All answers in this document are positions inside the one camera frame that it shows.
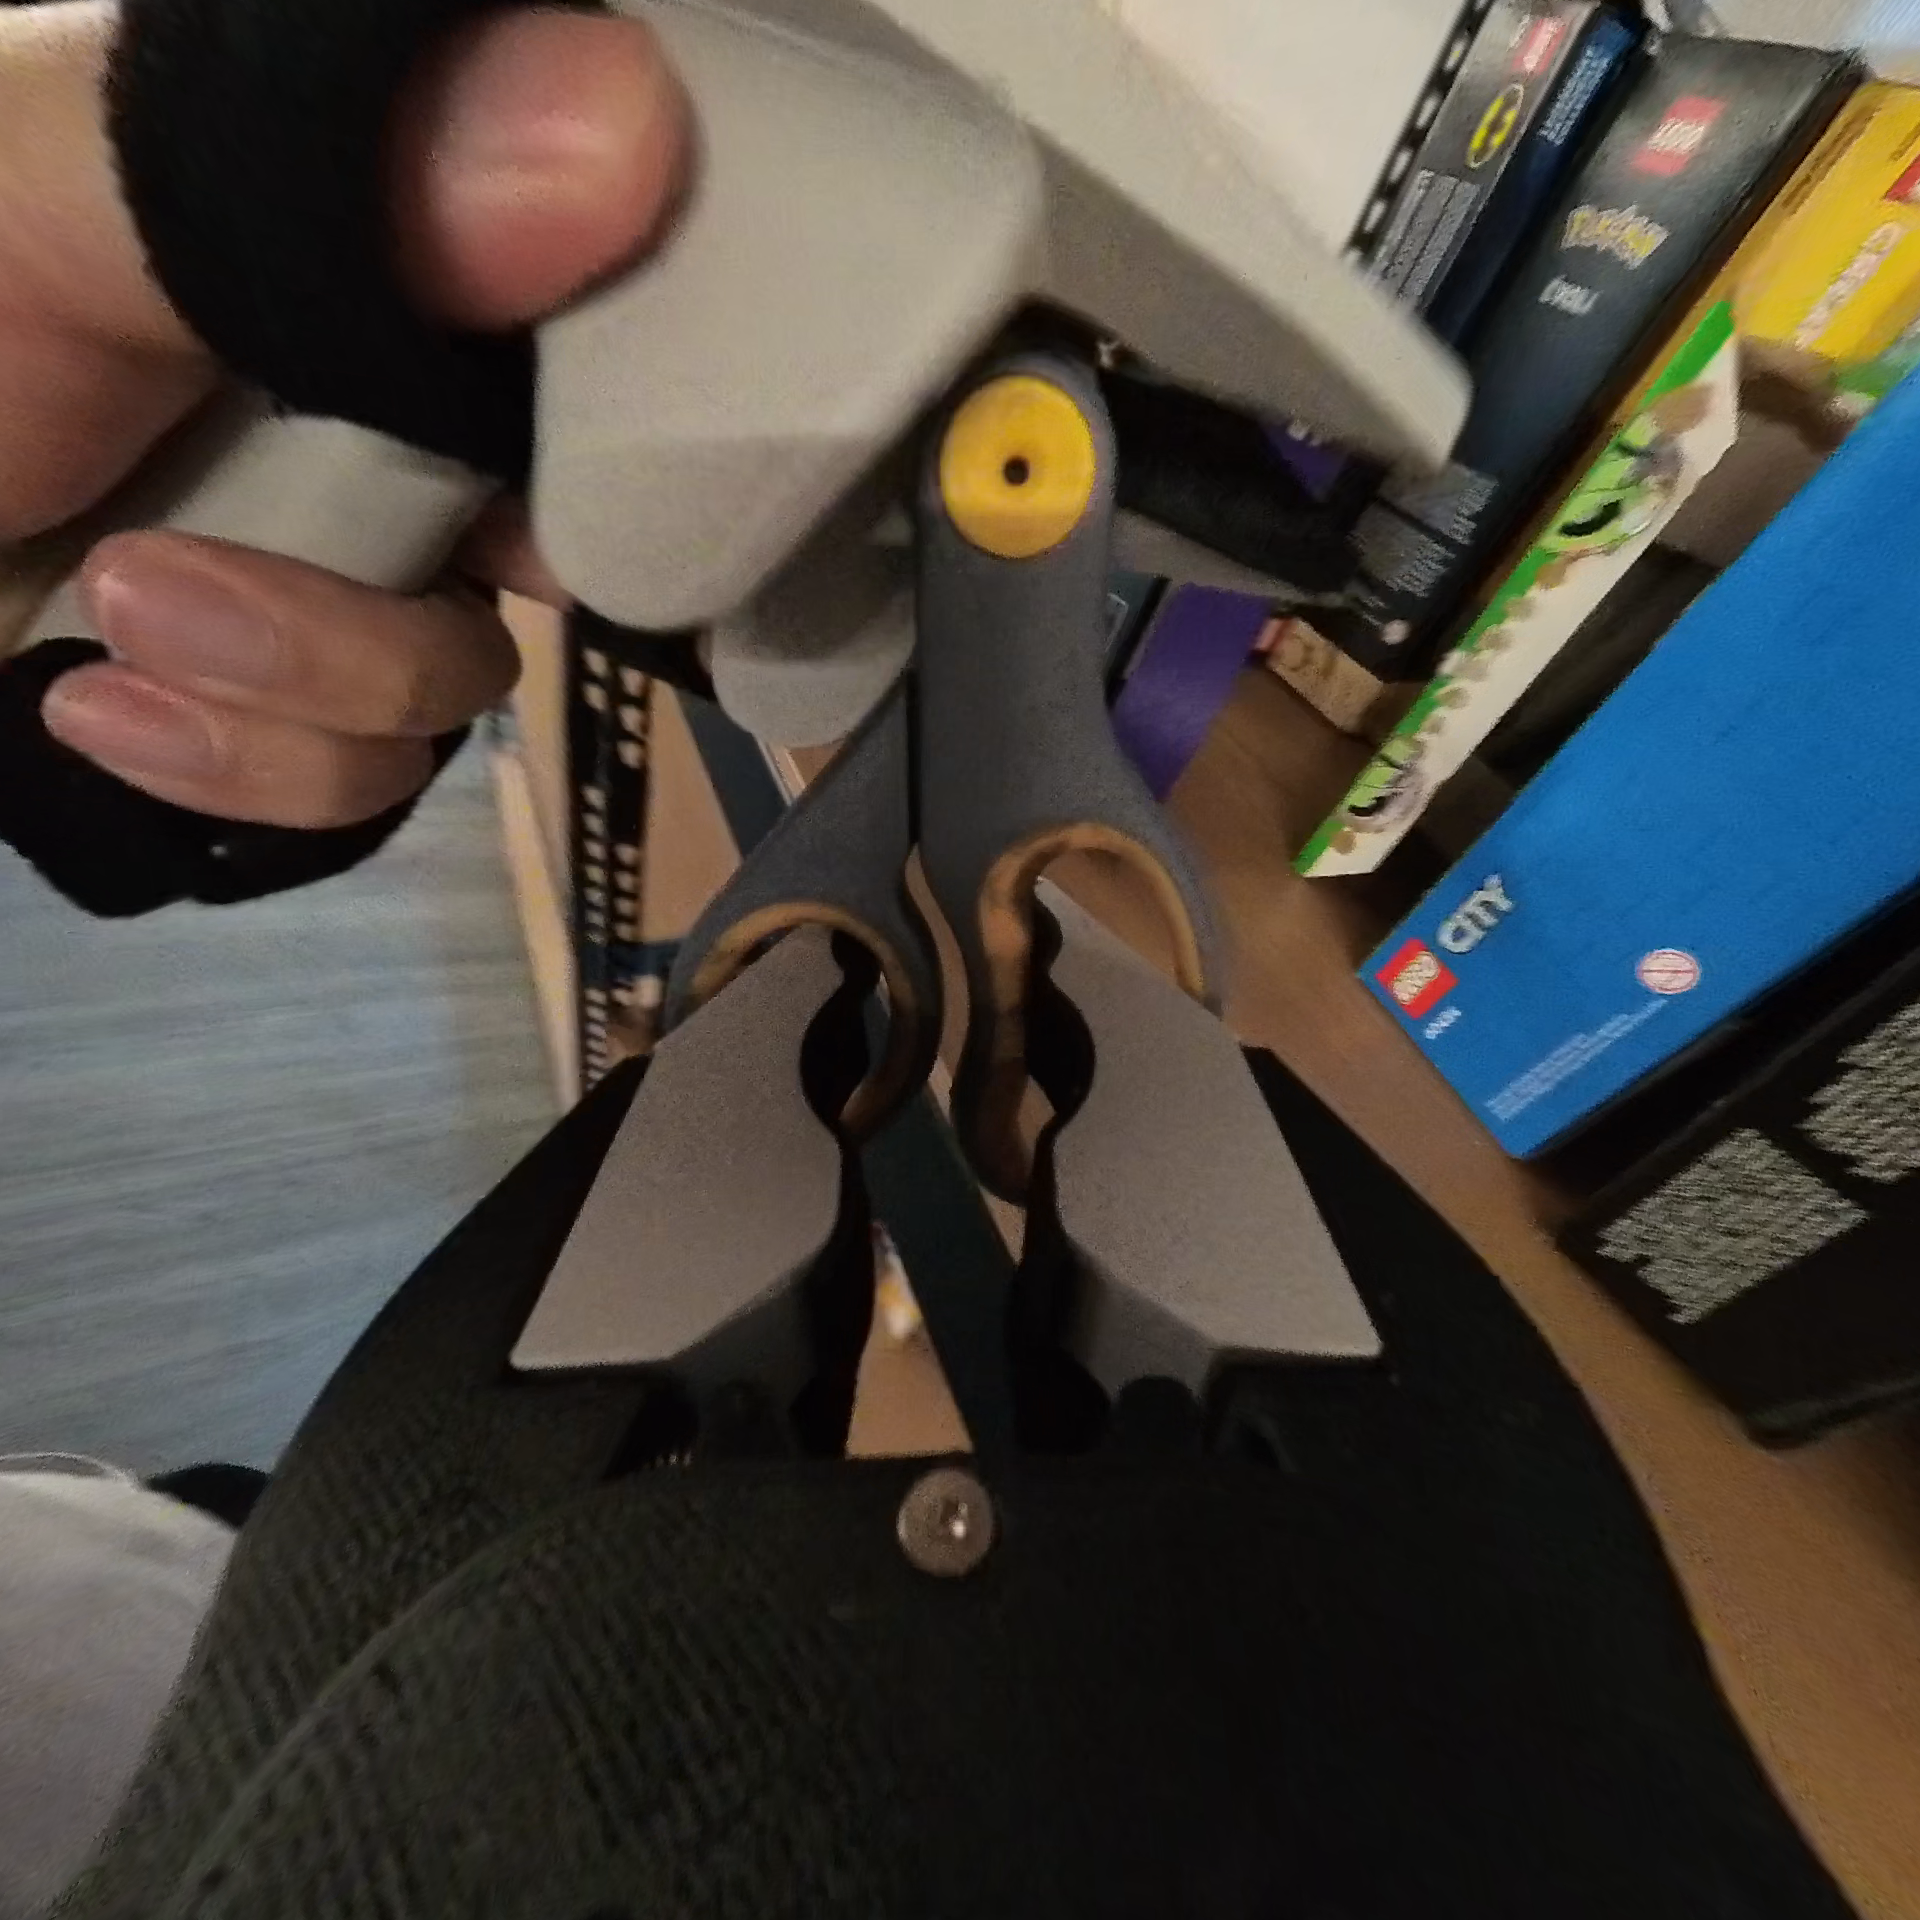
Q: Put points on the black toy box white labels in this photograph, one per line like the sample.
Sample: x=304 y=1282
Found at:
x=1769 y=1201

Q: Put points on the person's trouser leg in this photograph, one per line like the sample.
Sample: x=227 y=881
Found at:
x=90 y=1622

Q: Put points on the green toy box white edge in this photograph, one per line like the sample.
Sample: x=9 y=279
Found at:
x=1576 y=602

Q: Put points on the purple tape roll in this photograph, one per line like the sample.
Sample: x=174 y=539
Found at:
x=1184 y=676

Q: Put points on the black metal rack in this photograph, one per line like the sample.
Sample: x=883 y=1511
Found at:
x=607 y=842

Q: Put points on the wooden desk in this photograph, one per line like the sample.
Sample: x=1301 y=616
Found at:
x=1649 y=1502

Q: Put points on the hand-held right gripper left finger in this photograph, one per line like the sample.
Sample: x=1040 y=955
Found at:
x=676 y=1216

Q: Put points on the black bat logo toy box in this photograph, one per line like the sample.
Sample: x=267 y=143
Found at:
x=1484 y=136

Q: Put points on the person's left hand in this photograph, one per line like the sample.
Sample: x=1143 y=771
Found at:
x=556 y=165

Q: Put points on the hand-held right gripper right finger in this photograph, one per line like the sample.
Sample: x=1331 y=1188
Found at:
x=1214 y=1216

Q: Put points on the grey yellow scissors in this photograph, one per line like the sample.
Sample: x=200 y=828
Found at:
x=1003 y=676

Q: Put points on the black toy box yellow logo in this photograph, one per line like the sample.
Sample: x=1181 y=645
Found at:
x=1590 y=301

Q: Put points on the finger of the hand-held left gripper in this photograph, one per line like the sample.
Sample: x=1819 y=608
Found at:
x=809 y=668
x=841 y=223

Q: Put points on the blue toy box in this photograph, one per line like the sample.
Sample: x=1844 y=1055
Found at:
x=1724 y=825

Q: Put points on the yellow flamingo toy box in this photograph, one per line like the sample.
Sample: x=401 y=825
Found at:
x=1844 y=241

